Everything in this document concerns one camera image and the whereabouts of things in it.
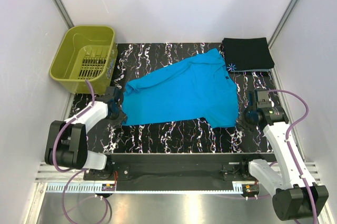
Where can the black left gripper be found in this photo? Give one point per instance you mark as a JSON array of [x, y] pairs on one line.
[[121, 117]]

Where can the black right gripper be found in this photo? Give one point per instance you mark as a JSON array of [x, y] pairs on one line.
[[241, 124]]

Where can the bright blue t shirt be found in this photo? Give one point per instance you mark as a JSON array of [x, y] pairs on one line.
[[193, 88]]

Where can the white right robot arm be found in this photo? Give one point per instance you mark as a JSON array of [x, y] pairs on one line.
[[294, 191]]

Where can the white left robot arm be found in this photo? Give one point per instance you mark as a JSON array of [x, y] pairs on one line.
[[66, 147]]

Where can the folded black t shirt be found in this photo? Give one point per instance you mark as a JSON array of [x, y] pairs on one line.
[[247, 55]]

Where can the olive green plastic basket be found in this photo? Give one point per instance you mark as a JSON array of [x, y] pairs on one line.
[[87, 52]]

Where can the aluminium frame rail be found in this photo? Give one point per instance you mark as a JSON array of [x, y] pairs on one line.
[[48, 173]]

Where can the right aluminium corner post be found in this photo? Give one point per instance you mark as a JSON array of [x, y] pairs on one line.
[[285, 16]]

